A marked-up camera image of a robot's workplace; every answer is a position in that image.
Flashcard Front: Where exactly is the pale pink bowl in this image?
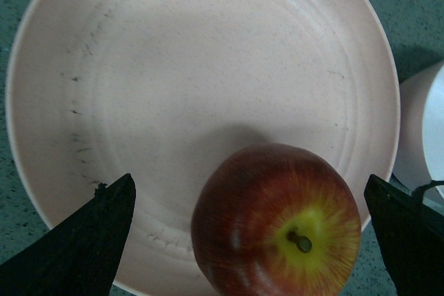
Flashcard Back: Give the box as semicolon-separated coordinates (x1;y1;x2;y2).
393;62;443;190

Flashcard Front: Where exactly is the red yellow apple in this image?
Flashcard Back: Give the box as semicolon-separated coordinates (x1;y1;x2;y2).
191;143;361;295

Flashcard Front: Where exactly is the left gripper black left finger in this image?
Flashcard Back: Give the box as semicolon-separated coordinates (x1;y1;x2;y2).
1;174;136;295

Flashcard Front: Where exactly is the pink round plate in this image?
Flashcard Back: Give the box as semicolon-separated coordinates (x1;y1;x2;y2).
6;0;400;295

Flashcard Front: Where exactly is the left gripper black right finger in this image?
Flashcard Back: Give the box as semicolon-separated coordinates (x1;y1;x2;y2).
364;174;443;295

